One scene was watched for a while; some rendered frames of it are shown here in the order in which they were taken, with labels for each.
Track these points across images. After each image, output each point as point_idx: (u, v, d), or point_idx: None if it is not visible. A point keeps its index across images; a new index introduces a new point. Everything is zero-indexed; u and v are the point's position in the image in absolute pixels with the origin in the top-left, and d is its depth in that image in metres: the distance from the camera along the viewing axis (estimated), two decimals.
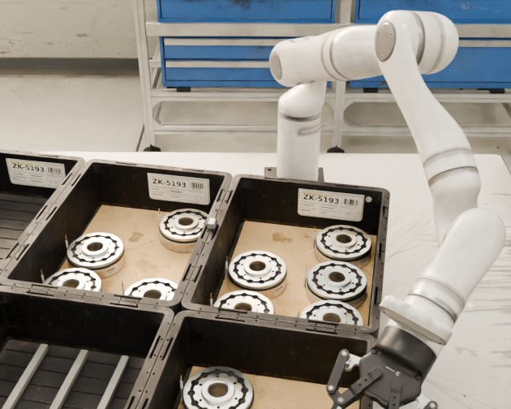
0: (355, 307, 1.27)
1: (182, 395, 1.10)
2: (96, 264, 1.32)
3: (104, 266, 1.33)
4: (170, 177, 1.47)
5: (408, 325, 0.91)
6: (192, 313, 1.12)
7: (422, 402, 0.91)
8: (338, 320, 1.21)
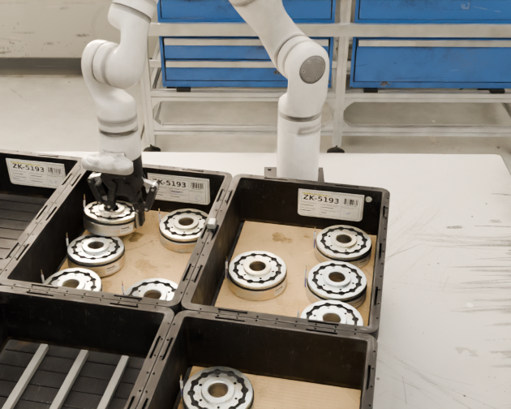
0: (355, 307, 1.27)
1: (182, 395, 1.10)
2: (97, 261, 1.32)
3: (105, 263, 1.33)
4: (170, 177, 1.47)
5: None
6: (192, 313, 1.12)
7: (147, 187, 1.37)
8: (338, 320, 1.21)
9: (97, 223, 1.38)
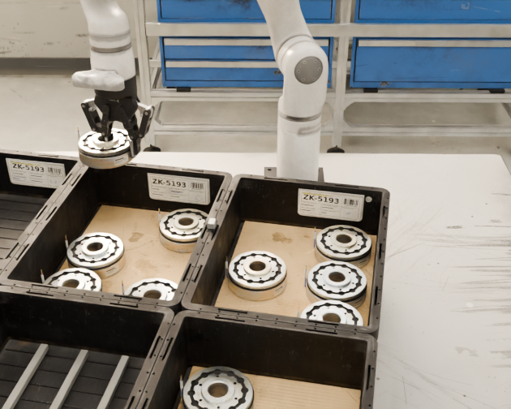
0: (355, 307, 1.27)
1: (182, 395, 1.10)
2: (96, 264, 1.32)
3: (104, 266, 1.33)
4: (170, 177, 1.47)
5: None
6: (192, 313, 1.12)
7: (141, 110, 1.33)
8: (338, 320, 1.21)
9: (90, 156, 1.35)
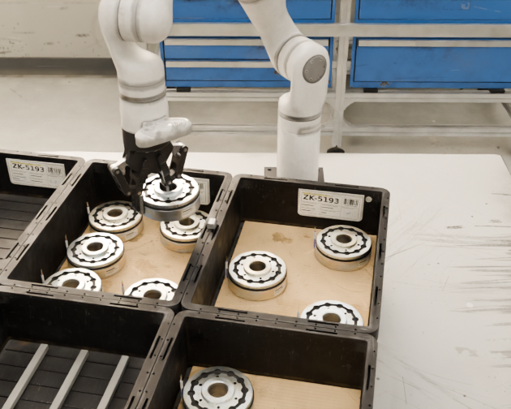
0: (184, 216, 1.23)
1: (182, 395, 1.10)
2: (96, 264, 1.32)
3: (104, 266, 1.33)
4: None
5: None
6: (192, 313, 1.12)
7: (176, 150, 1.22)
8: (338, 320, 1.21)
9: (102, 232, 1.42)
